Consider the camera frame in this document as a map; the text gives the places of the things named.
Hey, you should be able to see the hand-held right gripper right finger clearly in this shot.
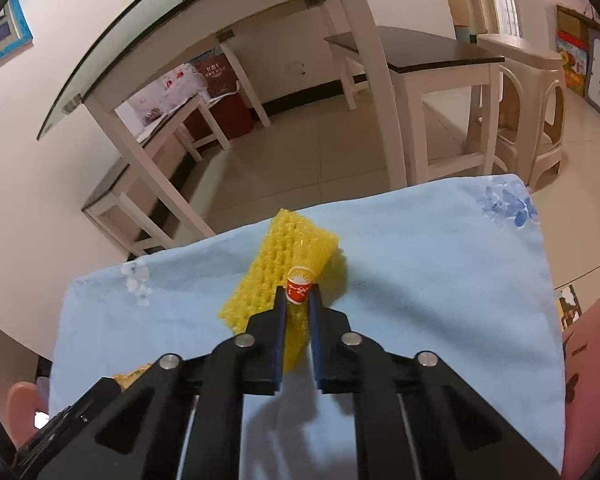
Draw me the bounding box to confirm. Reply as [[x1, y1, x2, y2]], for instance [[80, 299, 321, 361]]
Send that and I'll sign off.
[[307, 284, 562, 480]]

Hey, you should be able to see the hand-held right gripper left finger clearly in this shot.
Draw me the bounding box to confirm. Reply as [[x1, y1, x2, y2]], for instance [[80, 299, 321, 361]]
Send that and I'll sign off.
[[37, 286, 288, 480]]

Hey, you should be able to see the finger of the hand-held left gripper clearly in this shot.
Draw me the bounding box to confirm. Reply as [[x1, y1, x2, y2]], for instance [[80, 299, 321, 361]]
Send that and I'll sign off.
[[12, 377, 126, 480]]

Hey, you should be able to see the yellow foam fruit net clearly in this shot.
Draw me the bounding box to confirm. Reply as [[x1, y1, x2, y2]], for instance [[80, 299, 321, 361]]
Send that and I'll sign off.
[[216, 208, 348, 372]]

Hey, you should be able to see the pink rounded object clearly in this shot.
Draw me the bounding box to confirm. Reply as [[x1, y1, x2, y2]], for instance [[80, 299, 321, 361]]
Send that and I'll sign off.
[[6, 381, 47, 452]]

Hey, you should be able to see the yellow fruit peel strip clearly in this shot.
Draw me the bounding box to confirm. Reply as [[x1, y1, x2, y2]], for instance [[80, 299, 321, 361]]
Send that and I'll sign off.
[[111, 367, 153, 392]]

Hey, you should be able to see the light blue floral cloth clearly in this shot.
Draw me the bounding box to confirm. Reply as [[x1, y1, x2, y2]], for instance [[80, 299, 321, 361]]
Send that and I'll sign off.
[[47, 174, 566, 480]]

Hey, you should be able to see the red gift bag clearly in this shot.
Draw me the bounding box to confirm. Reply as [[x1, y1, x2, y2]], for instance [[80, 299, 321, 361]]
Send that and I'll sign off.
[[187, 52, 256, 144]]

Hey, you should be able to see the yellow printed packaging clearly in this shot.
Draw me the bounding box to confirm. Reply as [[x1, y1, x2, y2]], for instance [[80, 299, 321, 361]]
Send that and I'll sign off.
[[555, 285, 584, 332]]

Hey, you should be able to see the white printed plastic bag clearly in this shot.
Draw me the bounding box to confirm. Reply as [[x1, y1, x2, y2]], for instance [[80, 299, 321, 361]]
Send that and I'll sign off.
[[126, 64, 211, 132]]

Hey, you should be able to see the white glass-top table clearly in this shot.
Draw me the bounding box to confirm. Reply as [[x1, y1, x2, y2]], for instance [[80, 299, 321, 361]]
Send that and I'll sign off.
[[36, 0, 411, 257]]

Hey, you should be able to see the beige plastic stool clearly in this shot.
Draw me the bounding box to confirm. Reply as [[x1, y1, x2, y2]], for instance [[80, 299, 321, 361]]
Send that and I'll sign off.
[[476, 34, 567, 194]]

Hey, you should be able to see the colourful fruit carton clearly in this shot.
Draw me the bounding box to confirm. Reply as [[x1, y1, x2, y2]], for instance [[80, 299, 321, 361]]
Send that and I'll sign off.
[[555, 30, 590, 97]]

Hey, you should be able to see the blue framed wall picture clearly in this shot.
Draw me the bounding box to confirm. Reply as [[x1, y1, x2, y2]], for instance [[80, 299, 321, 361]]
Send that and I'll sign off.
[[0, 0, 35, 79]]

